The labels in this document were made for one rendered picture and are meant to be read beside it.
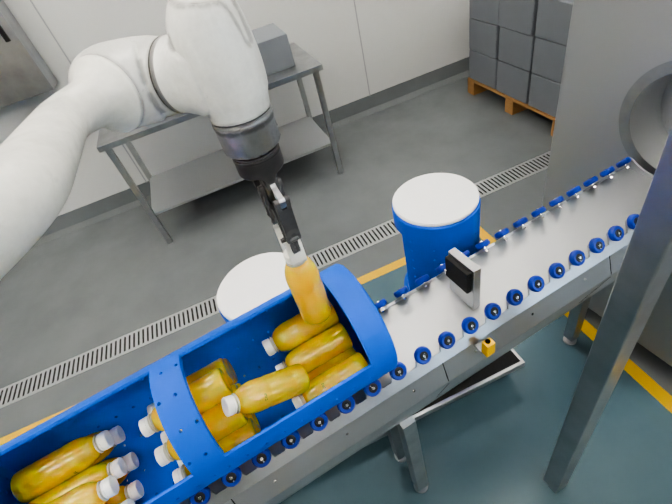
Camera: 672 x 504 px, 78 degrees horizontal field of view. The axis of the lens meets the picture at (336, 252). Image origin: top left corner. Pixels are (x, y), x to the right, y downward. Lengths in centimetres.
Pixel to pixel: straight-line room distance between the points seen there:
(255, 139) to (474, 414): 171
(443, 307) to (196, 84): 89
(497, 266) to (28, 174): 117
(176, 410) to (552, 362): 177
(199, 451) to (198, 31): 71
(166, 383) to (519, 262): 99
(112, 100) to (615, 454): 202
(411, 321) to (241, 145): 75
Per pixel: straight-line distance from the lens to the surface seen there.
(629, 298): 100
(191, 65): 58
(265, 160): 64
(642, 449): 215
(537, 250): 138
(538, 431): 208
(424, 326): 118
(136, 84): 63
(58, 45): 392
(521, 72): 384
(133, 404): 116
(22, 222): 36
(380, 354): 91
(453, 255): 114
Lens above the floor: 189
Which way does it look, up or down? 42 degrees down
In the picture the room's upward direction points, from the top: 17 degrees counter-clockwise
